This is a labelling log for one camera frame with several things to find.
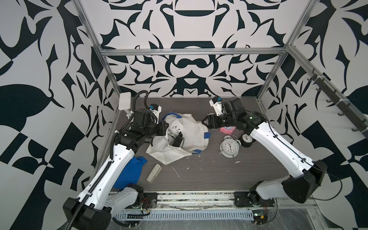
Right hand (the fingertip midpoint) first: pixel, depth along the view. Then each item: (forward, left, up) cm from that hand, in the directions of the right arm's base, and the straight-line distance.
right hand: (206, 118), depth 74 cm
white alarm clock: (-5, -16, -23) cm, 29 cm away
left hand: (-2, +20, 0) cm, 20 cm away
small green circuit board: (-40, -25, -28) cm, 55 cm away
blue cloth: (-21, +41, -22) cm, 51 cm away
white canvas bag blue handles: (-2, +4, -21) cm, 21 cm away
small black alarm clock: (-4, +15, -15) cm, 22 cm away
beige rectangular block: (-20, +28, -23) cm, 42 cm away
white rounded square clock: (+7, +17, -19) cm, 27 cm away
